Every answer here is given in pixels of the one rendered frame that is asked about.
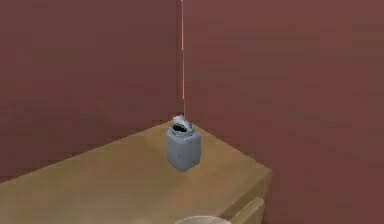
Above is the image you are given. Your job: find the brown wooden chest of drawers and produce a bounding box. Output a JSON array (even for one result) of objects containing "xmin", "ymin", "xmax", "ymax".
[{"xmin": 0, "ymin": 119, "xmax": 273, "ymax": 224}]

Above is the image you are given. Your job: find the pale round bowl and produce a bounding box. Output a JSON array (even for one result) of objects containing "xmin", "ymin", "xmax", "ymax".
[{"xmin": 174, "ymin": 215, "xmax": 232, "ymax": 224}]

